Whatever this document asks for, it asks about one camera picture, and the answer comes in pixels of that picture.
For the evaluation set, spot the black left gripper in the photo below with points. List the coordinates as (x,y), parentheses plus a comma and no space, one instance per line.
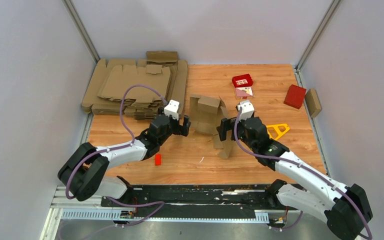
(181,129)

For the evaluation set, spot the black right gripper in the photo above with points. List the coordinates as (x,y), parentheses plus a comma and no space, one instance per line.
(226,125)

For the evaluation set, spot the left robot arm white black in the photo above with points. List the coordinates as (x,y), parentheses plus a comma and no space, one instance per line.
(84,172)

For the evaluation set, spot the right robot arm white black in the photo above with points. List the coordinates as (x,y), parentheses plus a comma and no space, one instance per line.
(344,209)

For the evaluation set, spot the red box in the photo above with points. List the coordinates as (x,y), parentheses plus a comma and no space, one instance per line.
(295,96)

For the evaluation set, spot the small brown cardboard box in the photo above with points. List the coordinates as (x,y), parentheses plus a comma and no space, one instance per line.
(312,103)

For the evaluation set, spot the clear case with shapes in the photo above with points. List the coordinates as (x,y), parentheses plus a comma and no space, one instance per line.
(243,93)

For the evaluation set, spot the small red block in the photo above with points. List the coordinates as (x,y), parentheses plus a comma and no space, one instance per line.
(158,159)

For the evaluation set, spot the red plastic basket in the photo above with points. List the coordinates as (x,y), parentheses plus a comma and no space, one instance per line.
(244,80)

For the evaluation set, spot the stack of flat cardboard blanks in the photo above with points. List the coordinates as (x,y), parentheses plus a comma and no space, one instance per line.
(137,87)

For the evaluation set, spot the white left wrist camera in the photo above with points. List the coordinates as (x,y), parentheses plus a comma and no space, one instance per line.
(172,109)

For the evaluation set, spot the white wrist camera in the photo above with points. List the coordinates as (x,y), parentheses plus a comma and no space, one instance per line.
(246,110)
(172,109)

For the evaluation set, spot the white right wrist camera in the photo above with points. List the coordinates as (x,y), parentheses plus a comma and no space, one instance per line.
(246,110)

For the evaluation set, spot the yellow triangular plastic frame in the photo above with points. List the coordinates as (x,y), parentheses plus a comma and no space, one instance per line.
(276,131)

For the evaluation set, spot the aluminium frame rail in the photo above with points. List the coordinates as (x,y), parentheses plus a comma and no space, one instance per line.
(88,220)

